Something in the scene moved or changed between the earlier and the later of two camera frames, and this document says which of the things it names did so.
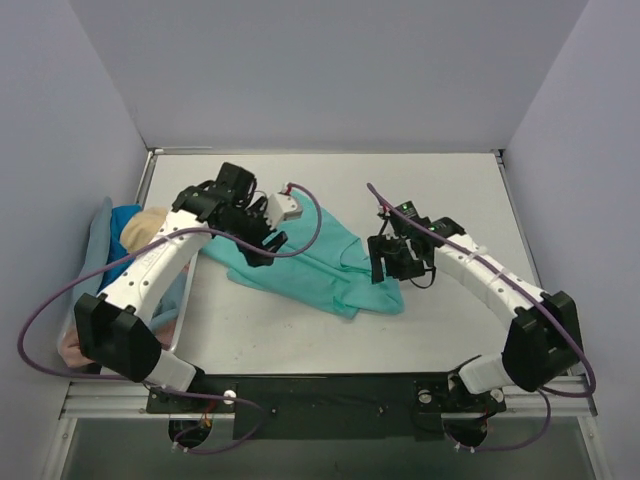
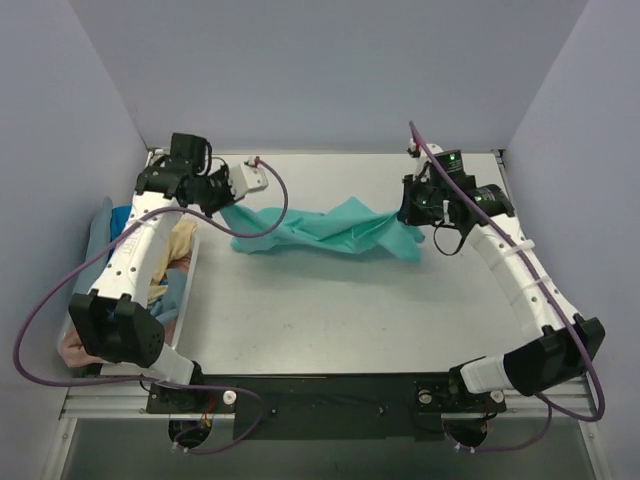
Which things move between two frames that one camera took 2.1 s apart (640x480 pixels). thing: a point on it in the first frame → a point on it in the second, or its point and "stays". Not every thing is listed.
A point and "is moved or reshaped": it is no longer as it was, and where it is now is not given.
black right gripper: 391,247 → 411,209
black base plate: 327,406 stays
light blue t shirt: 95,261 stays
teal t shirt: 321,266 is moved or reshaped
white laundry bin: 69,332 stays
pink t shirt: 72,355 stays
